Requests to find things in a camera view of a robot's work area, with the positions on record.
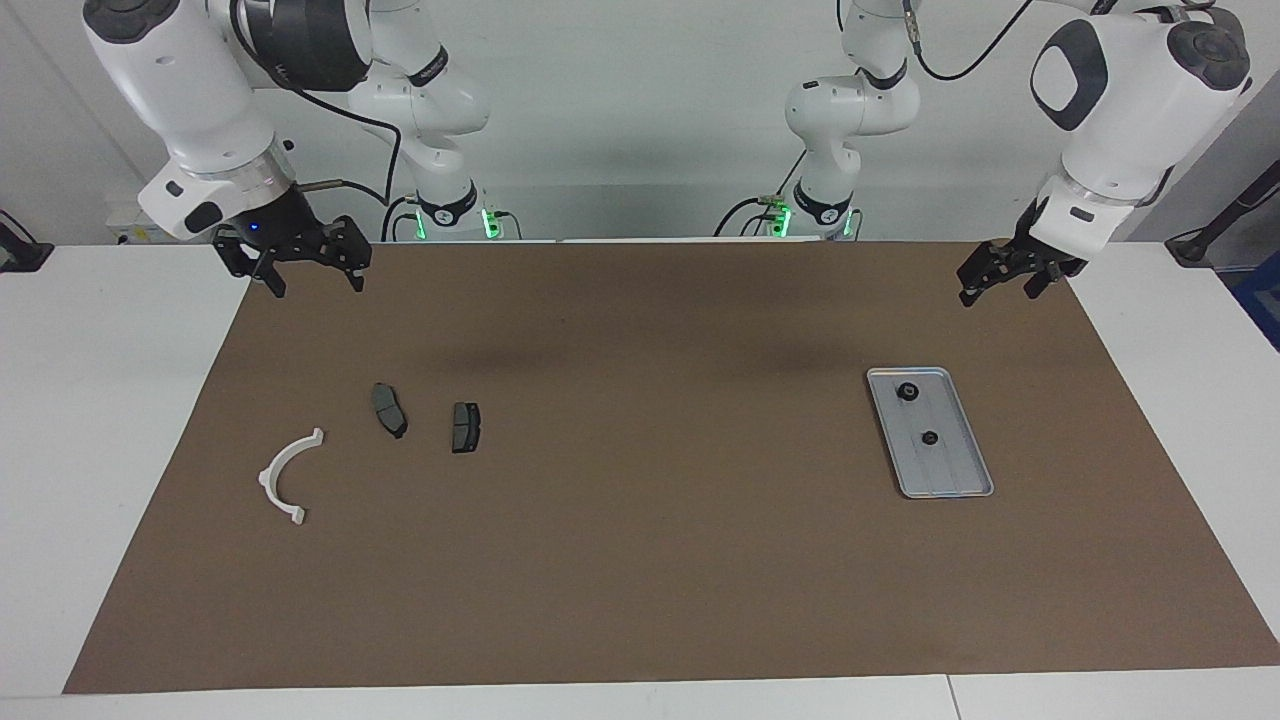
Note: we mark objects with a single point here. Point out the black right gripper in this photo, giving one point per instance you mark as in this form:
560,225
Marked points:
265,228

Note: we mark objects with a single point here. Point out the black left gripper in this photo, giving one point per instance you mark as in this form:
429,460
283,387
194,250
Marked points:
1015,250

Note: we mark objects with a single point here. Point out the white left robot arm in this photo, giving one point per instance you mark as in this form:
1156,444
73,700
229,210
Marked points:
1120,120

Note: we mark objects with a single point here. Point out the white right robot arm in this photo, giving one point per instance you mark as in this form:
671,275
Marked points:
170,80

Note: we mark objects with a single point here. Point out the silver metal tray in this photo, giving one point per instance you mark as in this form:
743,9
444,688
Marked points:
945,470

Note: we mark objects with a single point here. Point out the grey curved brake pad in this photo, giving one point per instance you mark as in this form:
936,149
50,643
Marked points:
389,410

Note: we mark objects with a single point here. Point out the black desk clamp with pole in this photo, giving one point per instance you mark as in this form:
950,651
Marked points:
1195,245

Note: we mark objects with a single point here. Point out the grey rectangular brake pad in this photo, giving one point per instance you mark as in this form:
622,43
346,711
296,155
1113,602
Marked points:
466,427

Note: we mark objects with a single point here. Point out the blue crate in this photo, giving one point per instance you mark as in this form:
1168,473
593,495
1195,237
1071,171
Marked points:
1262,300

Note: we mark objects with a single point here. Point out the brown table mat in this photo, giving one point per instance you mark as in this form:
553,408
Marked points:
640,550

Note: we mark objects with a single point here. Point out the white semicircular bracket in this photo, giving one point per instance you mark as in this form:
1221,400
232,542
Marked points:
270,480

